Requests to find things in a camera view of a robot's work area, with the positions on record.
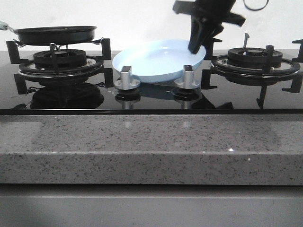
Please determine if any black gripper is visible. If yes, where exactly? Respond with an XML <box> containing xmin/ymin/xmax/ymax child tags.
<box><xmin>172</xmin><ymin>0</ymin><xmax>246</xmax><ymax>53</ymax></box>

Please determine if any light blue plate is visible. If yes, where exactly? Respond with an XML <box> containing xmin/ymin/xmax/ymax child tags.
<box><xmin>112</xmin><ymin>39</ymin><xmax>206</xmax><ymax>83</ymax></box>

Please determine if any black frying pan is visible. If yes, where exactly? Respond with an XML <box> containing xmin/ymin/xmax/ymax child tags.
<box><xmin>0</xmin><ymin>21</ymin><xmax>97</xmax><ymax>46</ymax></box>

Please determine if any right black gas burner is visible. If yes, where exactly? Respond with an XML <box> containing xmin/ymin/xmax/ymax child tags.
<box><xmin>227</xmin><ymin>47</ymin><xmax>269</xmax><ymax>69</ymax></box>

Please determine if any black gas burner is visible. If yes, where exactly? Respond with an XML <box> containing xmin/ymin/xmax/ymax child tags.
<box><xmin>33</xmin><ymin>49</ymin><xmax>87</xmax><ymax>70</ymax></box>
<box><xmin>227</xmin><ymin>47</ymin><xmax>269</xmax><ymax>69</ymax></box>

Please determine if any right silver stove knob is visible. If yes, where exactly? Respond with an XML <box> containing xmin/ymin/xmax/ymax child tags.
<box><xmin>174</xmin><ymin>65</ymin><xmax>200</xmax><ymax>89</ymax></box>

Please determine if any silver stove knob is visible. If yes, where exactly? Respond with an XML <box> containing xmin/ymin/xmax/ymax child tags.
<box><xmin>114</xmin><ymin>66</ymin><xmax>140</xmax><ymax>90</ymax></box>
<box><xmin>174</xmin><ymin>65</ymin><xmax>200</xmax><ymax>89</ymax></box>

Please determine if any left silver stove knob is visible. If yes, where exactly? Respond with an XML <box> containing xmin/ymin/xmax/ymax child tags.
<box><xmin>114</xmin><ymin>66</ymin><xmax>140</xmax><ymax>90</ymax></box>

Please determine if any left black pan support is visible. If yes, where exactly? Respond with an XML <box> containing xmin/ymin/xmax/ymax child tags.
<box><xmin>6</xmin><ymin>38</ymin><xmax>112</xmax><ymax>95</ymax></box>

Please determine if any black glass gas hob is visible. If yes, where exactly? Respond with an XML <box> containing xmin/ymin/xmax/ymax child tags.
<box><xmin>0</xmin><ymin>51</ymin><xmax>303</xmax><ymax>115</ymax></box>

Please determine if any left black gas burner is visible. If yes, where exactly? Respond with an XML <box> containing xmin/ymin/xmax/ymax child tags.
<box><xmin>33</xmin><ymin>49</ymin><xmax>87</xmax><ymax>70</ymax></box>

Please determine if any grey cabinet front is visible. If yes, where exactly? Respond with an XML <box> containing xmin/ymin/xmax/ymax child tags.
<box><xmin>0</xmin><ymin>184</ymin><xmax>303</xmax><ymax>227</ymax></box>

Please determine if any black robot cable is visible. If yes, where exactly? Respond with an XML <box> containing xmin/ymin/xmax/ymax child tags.
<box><xmin>242</xmin><ymin>0</ymin><xmax>270</xmax><ymax>11</ymax></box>

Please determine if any chrome wire pan reducer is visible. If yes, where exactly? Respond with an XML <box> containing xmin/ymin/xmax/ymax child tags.
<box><xmin>12</xmin><ymin>37</ymin><xmax>107</xmax><ymax>51</ymax></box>

